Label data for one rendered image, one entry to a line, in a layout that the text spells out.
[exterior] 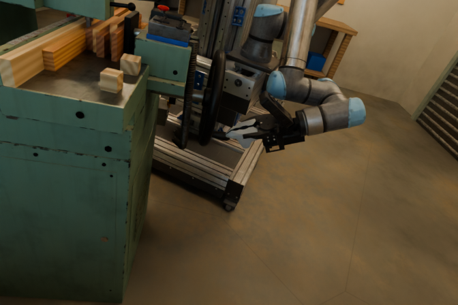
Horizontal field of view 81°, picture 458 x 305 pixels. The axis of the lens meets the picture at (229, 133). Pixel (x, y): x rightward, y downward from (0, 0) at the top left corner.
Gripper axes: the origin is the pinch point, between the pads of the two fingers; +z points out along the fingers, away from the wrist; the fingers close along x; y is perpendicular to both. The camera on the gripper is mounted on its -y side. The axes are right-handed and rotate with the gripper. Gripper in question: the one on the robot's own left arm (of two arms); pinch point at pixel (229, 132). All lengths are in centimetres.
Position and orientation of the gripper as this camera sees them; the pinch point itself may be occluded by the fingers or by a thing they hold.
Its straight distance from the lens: 74.0
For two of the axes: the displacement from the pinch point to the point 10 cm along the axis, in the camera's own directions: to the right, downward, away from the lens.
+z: -9.7, 2.1, 1.4
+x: -0.2, -6.1, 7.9
